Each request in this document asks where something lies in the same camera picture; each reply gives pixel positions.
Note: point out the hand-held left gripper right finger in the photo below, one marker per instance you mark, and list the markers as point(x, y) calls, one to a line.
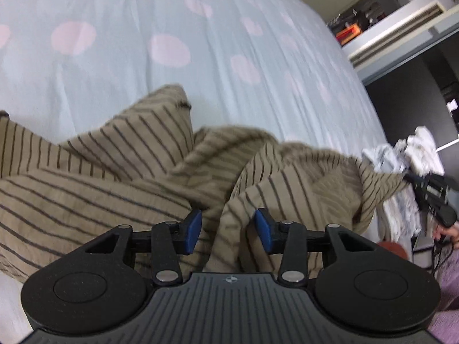
point(263, 231)

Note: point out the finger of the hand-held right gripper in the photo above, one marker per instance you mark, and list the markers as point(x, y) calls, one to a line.
point(416, 182)

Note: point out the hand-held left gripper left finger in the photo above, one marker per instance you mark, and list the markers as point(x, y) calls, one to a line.
point(192, 231)

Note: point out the tan striped button shirt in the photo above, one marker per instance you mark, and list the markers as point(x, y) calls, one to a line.
point(304, 186)

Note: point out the pile of white clothes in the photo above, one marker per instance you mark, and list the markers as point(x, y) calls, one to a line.
point(423, 150)

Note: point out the person's right hand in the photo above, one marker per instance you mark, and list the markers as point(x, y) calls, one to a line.
point(450, 234)

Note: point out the person's purple fuzzy top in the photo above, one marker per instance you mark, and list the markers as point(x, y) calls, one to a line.
point(448, 294)

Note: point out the white shelving unit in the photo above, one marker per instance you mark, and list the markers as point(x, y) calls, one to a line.
point(376, 43)

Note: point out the orange box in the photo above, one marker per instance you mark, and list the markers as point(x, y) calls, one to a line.
point(348, 34)

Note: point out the polka dot bed sheet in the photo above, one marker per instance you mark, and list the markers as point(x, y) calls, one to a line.
point(179, 25)

